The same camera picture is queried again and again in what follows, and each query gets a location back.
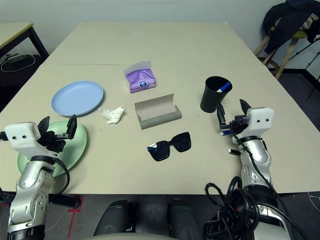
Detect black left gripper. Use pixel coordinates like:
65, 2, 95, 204
37, 114, 78, 154

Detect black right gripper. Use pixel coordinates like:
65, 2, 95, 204
216, 99, 252, 137

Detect light green plate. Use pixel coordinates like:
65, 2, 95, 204
16, 119, 88, 178

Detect white tissue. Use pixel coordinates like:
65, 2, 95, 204
98, 105, 125, 125

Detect black sunglasses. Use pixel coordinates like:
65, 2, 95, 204
146, 131, 192, 163

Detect black plastic cup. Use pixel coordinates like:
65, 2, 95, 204
199, 76, 233, 113

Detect light blue plate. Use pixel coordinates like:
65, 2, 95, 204
51, 80, 105, 118

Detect grey open glasses case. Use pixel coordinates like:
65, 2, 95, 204
134, 93, 183, 130

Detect black table foot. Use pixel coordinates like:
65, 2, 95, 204
48, 193, 80, 210

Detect wooden stool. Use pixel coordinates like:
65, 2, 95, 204
253, 24, 305, 80

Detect grey power adapter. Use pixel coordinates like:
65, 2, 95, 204
7, 52, 28, 63

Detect purple tissue pack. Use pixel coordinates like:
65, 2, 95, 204
123, 59, 158, 95

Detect yellow seat cushion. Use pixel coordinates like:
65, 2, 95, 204
292, 29, 310, 39

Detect dark grey robot left leg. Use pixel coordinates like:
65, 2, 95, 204
93, 199, 137, 237

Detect dark grey robot leg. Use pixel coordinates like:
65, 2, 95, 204
167, 198, 203, 238
93, 199, 137, 237

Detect dark grey robot right leg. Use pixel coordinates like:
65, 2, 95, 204
167, 198, 203, 238

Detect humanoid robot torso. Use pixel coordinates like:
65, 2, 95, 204
92, 232, 176, 240

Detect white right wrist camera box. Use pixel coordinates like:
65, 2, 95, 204
246, 107, 275, 141

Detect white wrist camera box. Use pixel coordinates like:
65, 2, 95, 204
246, 107, 275, 141
4, 121, 60, 160

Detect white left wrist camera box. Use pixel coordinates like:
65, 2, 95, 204
4, 121, 60, 160

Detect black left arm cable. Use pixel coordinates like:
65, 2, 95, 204
48, 157, 71, 195

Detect white cable loop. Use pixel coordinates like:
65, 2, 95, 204
0, 53, 36, 73

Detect beige side table black frame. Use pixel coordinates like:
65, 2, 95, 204
0, 22, 50, 66

